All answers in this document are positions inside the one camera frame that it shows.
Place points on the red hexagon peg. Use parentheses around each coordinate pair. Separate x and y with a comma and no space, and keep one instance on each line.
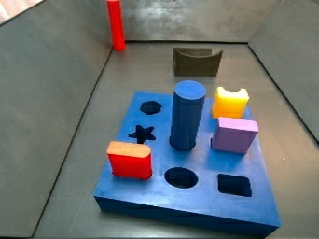
(113,7)

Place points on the blue shape sorter board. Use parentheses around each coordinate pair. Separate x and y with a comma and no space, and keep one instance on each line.
(204,188)

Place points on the blue cylinder peg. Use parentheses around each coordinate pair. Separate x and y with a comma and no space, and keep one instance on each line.
(188,100)

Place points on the red rounded block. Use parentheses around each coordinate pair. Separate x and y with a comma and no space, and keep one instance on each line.
(129,159)

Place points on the yellow notched block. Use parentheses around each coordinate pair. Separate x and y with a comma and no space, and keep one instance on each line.
(230,103)

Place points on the purple rectangular block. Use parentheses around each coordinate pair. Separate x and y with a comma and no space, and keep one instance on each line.
(234,135)

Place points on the black curved holder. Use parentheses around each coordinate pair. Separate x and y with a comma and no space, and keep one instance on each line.
(196,62)

